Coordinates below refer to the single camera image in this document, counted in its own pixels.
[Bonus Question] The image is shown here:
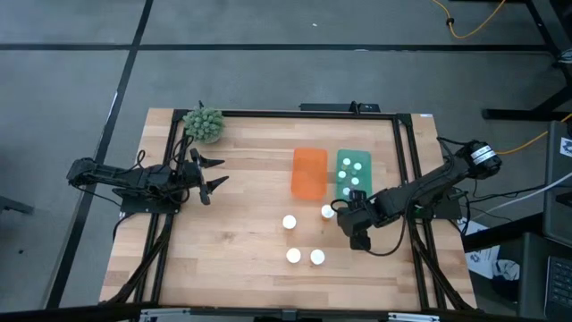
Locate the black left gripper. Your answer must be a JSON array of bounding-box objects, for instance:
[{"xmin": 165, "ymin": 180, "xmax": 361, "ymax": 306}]
[{"xmin": 178, "ymin": 148, "xmax": 231, "ymax": 207}]

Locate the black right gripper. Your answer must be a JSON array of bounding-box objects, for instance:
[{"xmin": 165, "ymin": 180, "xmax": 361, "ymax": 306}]
[{"xmin": 332, "ymin": 190, "xmax": 383, "ymax": 251}]

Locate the orange translucent plastic bin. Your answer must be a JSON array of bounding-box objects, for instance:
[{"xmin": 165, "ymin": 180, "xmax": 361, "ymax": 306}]
[{"xmin": 290, "ymin": 148, "xmax": 329, "ymax": 201}]

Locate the green translucent plastic bin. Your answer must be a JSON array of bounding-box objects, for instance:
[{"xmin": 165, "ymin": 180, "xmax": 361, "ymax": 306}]
[{"xmin": 334, "ymin": 148, "xmax": 374, "ymax": 202}]

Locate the green artificial plant in pot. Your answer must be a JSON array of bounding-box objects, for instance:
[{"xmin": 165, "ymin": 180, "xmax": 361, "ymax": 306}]
[{"xmin": 181, "ymin": 106, "xmax": 226, "ymax": 145}]

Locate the white printed paper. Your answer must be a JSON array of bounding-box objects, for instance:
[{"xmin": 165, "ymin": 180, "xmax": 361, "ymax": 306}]
[{"xmin": 463, "ymin": 218, "xmax": 502, "ymax": 279}]

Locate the grey furniture leg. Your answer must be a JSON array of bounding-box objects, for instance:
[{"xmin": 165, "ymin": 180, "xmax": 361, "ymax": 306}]
[{"xmin": 0, "ymin": 195, "xmax": 35, "ymax": 216}]

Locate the dark grey box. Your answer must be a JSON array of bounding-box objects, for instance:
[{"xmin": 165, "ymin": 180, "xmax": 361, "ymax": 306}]
[{"xmin": 491, "ymin": 232, "xmax": 549, "ymax": 319}]

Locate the black rig front beam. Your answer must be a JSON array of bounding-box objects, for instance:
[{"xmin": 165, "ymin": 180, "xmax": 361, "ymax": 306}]
[{"xmin": 0, "ymin": 301, "xmax": 572, "ymax": 322}]

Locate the grey cabinet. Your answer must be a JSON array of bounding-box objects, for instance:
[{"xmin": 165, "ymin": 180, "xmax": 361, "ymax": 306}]
[{"xmin": 543, "ymin": 120, "xmax": 572, "ymax": 250}]

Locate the black keyboard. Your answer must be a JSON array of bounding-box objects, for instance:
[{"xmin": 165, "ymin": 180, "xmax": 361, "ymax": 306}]
[{"xmin": 543, "ymin": 255, "xmax": 572, "ymax": 321}]

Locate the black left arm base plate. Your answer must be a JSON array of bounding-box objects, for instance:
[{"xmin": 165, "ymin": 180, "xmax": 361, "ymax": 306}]
[{"xmin": 119, "ymin": 190, "xmax": 181, "ymax": 215}]

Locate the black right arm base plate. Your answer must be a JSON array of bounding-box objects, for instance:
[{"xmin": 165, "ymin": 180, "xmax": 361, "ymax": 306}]
[{"xmin": 408, "ymin": 191, "xmax": 462, "ymax": 221}]

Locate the black aluminium table frame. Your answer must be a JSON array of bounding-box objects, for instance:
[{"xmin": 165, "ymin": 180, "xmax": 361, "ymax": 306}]
[{"xmin": 98, "ymin": 108, "xmax": 478, "ymax": 313}]

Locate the yellow extension cable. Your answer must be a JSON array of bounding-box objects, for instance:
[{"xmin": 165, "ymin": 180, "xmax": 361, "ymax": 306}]
[
  {"xmin": 495, "ymin": 114, "xmax": 572, "ymax": 157},
  {"xmin": 431, "ymin": 0, "xmax": 508, "ymax": 40}
]

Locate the black desk leg frame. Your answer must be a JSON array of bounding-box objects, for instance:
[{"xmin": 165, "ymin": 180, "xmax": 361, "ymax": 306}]
[{"xmin": 481, "ymin": 0, "xmax": 572, "ymax": 122}]

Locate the white cable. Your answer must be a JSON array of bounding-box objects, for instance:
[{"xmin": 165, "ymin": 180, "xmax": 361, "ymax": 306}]
[{"xmin": 473, "ymin": 172, "xmax": 572, "ymax": 216}]

